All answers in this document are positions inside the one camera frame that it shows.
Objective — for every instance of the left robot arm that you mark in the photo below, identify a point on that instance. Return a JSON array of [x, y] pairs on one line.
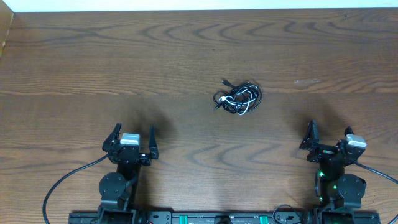
[[118, 189]]

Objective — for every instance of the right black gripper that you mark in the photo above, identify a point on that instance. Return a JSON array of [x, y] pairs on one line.
[[323, 151]]

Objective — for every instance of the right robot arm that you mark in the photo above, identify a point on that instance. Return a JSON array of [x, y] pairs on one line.
[[340, 193]]

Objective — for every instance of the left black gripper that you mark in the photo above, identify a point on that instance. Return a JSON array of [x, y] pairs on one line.
[[146, 160]]

